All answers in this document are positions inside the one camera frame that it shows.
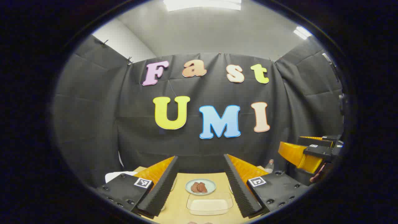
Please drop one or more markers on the clear glass container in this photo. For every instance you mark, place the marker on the clear glass container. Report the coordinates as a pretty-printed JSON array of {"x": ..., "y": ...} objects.
[{"x": 210, "y": 205}]

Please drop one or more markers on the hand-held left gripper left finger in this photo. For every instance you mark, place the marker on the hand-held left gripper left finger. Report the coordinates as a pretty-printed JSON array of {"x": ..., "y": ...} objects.
[{"x": 161, "y": 189}]

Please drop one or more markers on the pale green plate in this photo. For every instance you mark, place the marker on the pale green plate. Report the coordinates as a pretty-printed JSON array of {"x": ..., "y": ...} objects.
[{"x": 211, "y": 183}]

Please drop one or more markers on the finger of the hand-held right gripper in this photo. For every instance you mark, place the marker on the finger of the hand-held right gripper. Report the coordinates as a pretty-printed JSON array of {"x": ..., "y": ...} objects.
[
  {"x": 320, "y": 152},
  {"x": 317, "y": 142}
]

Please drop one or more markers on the clear plastic water bottle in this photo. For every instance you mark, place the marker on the clear plastic water bottle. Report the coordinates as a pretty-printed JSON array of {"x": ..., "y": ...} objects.
[{"x": 269, "y": 167}]

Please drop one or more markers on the long ceiling light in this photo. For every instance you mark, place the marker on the long ceiling light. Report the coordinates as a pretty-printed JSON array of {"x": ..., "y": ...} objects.
[{"x": 202, "y": 4}]

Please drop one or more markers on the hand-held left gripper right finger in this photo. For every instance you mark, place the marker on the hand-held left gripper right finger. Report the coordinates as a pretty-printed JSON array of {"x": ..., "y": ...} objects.
[{"x": 241, "y": 193}]

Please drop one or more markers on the white rice cooker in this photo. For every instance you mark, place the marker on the white rice cooker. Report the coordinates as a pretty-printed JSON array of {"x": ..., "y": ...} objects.
[{"x": 116, "y": 175}]

